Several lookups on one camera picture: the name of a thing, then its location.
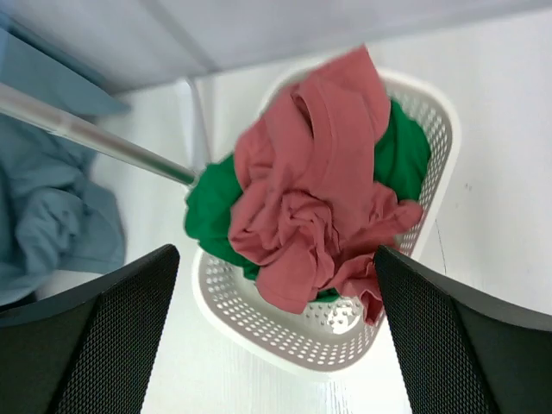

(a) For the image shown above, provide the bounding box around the grey blue t shirt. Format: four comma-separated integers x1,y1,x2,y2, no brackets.
1,14,127,310

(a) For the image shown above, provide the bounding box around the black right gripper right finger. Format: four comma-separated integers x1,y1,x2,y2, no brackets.
374,247,551,413

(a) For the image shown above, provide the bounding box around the silver white clothes rack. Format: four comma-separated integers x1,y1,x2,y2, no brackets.
1,78,210,186

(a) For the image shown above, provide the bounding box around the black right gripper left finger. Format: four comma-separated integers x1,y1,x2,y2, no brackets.
1,244,179,413

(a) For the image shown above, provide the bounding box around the salmon red t shirt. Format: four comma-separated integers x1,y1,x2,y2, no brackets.
229,47,423,324

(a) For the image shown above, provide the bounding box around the green t shirt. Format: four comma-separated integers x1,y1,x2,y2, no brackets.
184,99,431,281

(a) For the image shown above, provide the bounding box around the white perforated plastic basket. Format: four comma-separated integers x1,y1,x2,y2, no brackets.
191,68,461,380

